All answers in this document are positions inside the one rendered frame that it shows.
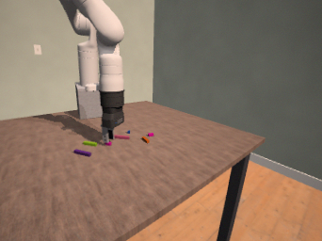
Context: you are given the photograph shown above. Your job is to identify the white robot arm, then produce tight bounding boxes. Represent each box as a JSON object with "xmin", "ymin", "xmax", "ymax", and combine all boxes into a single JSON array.
[{"xmin": 59, "ymin": 0, "xmax": 124, "ymax": 87}]

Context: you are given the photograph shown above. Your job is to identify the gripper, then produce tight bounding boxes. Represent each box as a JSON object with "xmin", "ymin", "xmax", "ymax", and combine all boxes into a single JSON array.
[{"xmin": 86, "ymin": 74, "xmax": 124, "ymax": 143}]

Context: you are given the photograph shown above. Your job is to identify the purple rod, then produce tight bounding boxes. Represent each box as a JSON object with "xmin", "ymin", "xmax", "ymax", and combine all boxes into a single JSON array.
[{"xmin": 74, "ymin": 150, "xmax": 91, "ymax": 157}]

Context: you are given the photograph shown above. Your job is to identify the lime green rod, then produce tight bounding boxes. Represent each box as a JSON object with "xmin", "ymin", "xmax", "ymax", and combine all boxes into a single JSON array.
[{"xmin": 83, "ymin": 141, "xmax": 97, "ymax": 147}]

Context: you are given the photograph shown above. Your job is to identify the orange rod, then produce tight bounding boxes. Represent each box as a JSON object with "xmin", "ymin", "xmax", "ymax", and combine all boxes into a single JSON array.
[{"xmin": 142, "ymin": 137, "xmax": 150, "ymax": 143}]

